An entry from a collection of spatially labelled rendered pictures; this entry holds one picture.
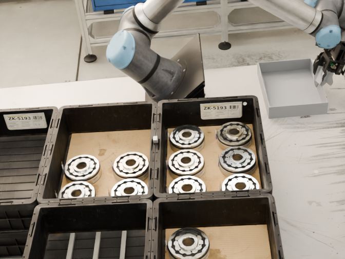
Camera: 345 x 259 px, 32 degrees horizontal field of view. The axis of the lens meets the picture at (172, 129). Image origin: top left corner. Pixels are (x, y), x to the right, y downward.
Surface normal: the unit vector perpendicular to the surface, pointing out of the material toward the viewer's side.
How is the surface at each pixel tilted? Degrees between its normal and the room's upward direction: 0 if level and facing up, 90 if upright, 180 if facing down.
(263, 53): 0
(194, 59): 43
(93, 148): 0
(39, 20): 0
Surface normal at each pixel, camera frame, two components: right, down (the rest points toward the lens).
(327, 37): -0.07, 0.72
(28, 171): -0.07, -0.76
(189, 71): -0.73, -0.51
